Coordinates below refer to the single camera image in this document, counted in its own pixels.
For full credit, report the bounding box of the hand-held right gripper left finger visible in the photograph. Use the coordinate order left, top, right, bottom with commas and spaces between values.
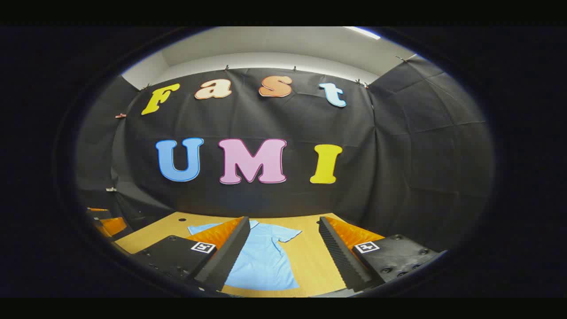
132, 216, 251, 293

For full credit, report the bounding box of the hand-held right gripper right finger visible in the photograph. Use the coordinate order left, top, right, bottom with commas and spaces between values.
317, 216, 449, 294

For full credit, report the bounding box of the light blue T-shirt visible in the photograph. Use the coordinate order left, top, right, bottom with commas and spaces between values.
187, 219, 303, 292

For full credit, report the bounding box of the black backdrop cloth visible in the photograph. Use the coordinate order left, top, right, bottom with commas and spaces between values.
75, 55, 496, 253

